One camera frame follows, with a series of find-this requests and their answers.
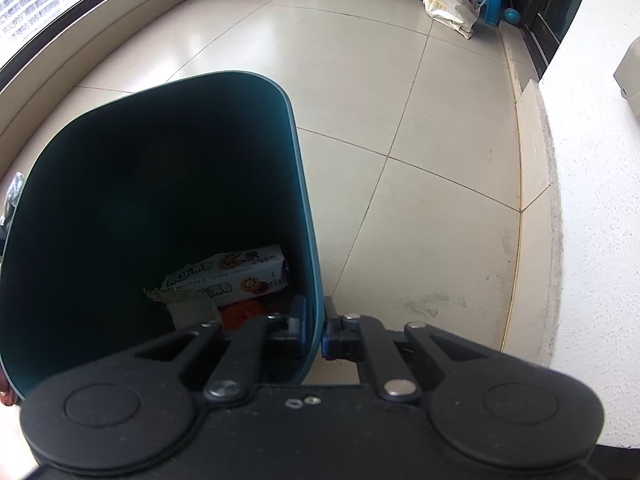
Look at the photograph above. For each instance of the white cookie box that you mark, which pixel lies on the white cookie box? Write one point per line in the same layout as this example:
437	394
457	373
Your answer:
235	272

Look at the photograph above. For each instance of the blue-grey paper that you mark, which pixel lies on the blue-grey paper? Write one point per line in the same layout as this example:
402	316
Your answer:
14	195

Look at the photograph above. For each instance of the black window frame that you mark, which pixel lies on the black window frame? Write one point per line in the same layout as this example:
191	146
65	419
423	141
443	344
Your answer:
70	17

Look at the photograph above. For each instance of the small teal ball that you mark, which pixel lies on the small teal ball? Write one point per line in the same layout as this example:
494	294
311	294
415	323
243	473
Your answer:
511	15

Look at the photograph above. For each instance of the dark sliding door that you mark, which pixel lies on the dark sliding door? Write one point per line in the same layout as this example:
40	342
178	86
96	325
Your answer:
550	10

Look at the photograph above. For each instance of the napa cabbage piece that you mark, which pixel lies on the napa cabbage piece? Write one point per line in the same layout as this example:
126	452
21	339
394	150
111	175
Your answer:
192	310

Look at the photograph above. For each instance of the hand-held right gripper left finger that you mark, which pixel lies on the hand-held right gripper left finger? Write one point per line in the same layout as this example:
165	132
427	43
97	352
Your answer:
299	322

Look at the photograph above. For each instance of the teal plastic trash bin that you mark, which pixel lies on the teal plastic trash bin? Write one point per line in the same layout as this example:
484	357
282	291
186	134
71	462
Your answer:
150	185

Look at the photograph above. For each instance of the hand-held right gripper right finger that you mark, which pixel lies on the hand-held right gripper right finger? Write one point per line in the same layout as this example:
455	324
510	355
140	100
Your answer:
330	337

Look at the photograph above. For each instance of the white tote bag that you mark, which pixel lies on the white tote bag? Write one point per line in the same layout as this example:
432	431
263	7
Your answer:
450	5

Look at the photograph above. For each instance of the white appliance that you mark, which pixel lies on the white appliance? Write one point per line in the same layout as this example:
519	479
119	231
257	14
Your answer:
631	80

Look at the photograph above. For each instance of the red fuzzy cloth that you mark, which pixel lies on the red fuzzy cloth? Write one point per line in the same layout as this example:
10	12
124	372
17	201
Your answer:
6	390

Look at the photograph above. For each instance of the orange plastic bag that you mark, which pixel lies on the orange plastic bag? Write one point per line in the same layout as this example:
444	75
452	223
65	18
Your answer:
242	314

